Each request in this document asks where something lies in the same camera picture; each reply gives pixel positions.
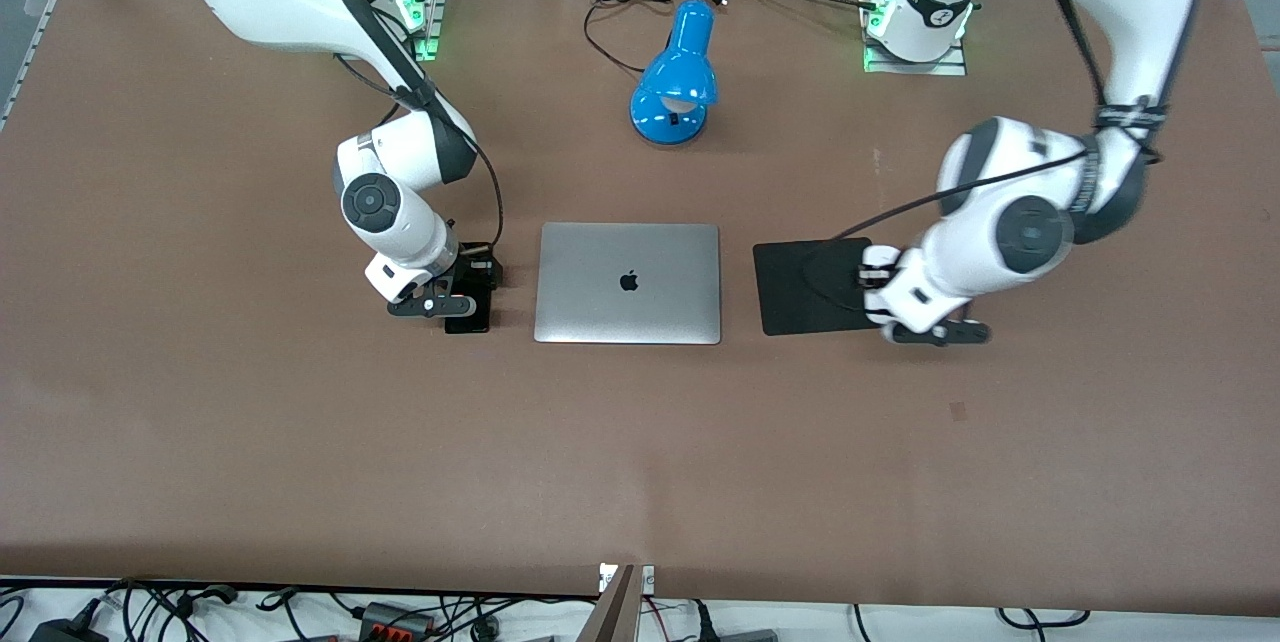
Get silver laptop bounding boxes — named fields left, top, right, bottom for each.
left=533, top=222, right=722, bottom=346

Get black power adapter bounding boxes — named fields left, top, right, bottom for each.
left=28, top=615, right=111, bottom=642

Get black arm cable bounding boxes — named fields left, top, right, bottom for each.
left=335, top=12, right=504, bottom=248
left=800, top=0, right=1166, bottom=315

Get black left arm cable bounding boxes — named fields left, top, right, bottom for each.
left=800, top=0, right=1166, bottom=315

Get blue desk lamp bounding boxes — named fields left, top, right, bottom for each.
left=630, top=0, right=719, bottom=146

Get brown wooden post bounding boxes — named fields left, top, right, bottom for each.
left=592, top=564, right=641, bottom=642

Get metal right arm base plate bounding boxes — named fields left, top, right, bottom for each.
left=398, top=0, right=453, bottom=60

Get black mouse pad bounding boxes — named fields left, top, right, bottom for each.
left=753, top=237, right=901, bottom=337

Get grey box with red connectors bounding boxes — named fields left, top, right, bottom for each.
left=358, top=602, right=441, bottom=642

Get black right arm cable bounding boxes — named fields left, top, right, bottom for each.
left=335, top=12, right=504, bottom=248

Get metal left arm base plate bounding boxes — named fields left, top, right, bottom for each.
left=862, top=0, right=969, bottom=77

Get aluminium frame rail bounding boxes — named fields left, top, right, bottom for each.
left=0, top=0, right=71, bottom=133

